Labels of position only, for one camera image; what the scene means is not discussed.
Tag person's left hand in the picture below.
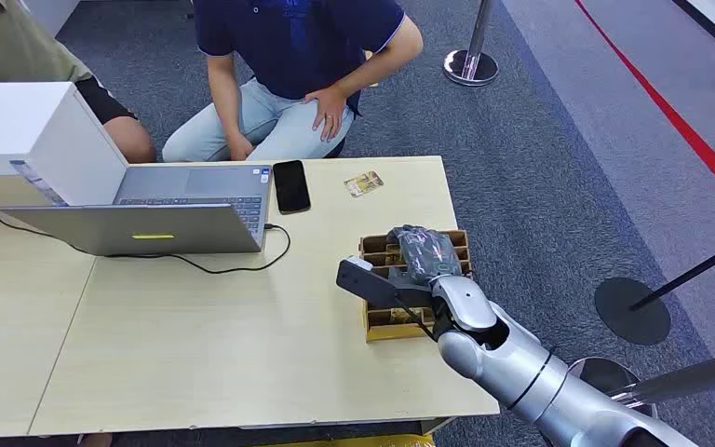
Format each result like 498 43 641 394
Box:
302 84 350 145

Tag person's right hand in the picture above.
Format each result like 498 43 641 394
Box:
225 131 256 164

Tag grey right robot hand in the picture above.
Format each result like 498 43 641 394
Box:
384 224 465 288

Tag wooden card holder box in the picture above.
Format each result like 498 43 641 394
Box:
358 228 474 345

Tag person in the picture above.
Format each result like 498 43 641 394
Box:
160 0 425 164
0 0 159 166

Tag gold printed card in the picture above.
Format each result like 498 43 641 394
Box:
343 170 385 199

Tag black smartphone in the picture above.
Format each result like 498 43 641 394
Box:
271 159 313 216

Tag gold cards in holder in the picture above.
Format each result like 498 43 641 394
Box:
367 305 437 329

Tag silver laptop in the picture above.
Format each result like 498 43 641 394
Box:
0 162 275 258

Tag pale wooden desk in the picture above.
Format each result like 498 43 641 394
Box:
0 155 501 440

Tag yellow floor tape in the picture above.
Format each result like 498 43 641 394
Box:
257 432 438 447

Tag white box cabinet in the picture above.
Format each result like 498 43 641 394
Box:
0 81 131 209

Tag red floor tape line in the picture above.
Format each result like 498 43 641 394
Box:
573 0 715 221

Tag dark right wrist camera box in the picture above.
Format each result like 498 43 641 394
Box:
335 255 438 312

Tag black laptop cable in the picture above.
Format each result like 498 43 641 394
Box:
0 202 292 277

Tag chrome stanchion post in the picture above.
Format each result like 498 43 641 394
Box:
442 0 501 88
569 345 715 422

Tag black stanchion post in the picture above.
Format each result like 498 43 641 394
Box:
593 231 715 347

